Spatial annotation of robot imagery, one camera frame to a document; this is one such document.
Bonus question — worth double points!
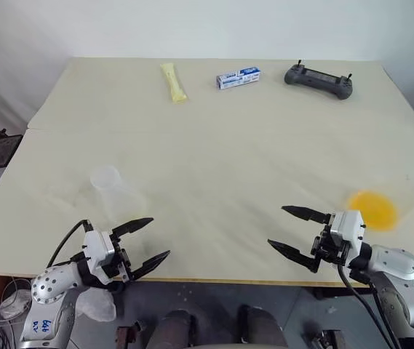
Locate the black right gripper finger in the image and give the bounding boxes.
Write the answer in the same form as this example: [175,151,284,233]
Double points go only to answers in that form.
[281,204,334,225]
[267,238,319,274]

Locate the dark rounded shape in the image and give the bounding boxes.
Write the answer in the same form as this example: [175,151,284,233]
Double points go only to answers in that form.
[154,308,198,349]
[236,304,290,349]

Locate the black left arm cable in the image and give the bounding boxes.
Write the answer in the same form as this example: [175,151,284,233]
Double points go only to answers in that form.
[46,219,95,272]

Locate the blue and white carton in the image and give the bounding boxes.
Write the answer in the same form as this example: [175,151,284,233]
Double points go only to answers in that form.
[215,65,260,92]

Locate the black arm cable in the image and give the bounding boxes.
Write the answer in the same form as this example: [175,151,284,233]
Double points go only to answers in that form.
[336,262,401,349]
[46,219,95,272]

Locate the white floor cables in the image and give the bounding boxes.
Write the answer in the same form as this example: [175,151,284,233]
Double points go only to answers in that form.
[0,275,33,349]

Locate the grey handheld remote controller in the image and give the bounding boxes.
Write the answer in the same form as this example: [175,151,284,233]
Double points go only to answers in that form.
[283,59,356,101]

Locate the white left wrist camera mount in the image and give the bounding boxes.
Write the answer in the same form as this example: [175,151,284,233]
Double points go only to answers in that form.
[81,229,116,286]

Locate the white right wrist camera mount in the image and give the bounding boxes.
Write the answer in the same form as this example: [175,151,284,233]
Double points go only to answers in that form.
[329,209,367,252]

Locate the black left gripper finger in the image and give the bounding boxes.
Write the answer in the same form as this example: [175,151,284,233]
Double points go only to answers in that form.
[130,249,172,281]
[111,217,155,239]

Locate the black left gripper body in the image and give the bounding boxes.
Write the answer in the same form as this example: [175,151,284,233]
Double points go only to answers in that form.
[100,233,135,289]

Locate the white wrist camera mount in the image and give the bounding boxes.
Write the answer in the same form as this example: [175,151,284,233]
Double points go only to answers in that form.
[329,209,367,252]
[81,229,116,286]

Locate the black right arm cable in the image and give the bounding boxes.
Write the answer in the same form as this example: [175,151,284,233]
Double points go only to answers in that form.
[336,262,401,349]

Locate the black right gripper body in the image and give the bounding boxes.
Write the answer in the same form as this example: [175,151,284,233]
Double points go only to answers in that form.
[311,222,352,267]

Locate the white plastic bag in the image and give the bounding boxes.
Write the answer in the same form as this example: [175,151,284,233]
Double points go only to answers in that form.
[74,286,118,324]

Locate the yellow sachet packet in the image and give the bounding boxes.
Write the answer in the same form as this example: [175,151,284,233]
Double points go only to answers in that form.
[159,63,190,105]

